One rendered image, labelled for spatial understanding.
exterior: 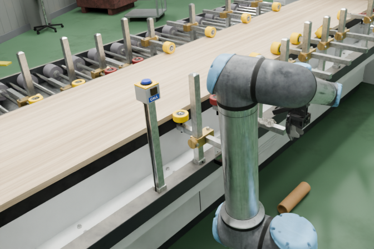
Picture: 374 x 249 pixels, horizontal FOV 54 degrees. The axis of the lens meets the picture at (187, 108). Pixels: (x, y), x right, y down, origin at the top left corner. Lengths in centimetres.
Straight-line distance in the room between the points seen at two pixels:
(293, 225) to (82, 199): 90
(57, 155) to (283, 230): 97
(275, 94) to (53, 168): 101
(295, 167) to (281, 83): 211
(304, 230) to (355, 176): 176
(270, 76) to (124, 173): 107
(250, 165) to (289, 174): 181
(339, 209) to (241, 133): 175
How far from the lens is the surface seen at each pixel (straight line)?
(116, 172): 177
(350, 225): 262
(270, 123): 181
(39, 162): 169
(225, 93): 97
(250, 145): 107
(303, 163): 305
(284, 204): 255
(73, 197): 169
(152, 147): 155
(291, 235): 127
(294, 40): 276
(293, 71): 94
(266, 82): 91
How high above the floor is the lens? 179
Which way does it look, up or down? 28 degrees down
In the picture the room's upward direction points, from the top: 4 degrees counter-clockwise
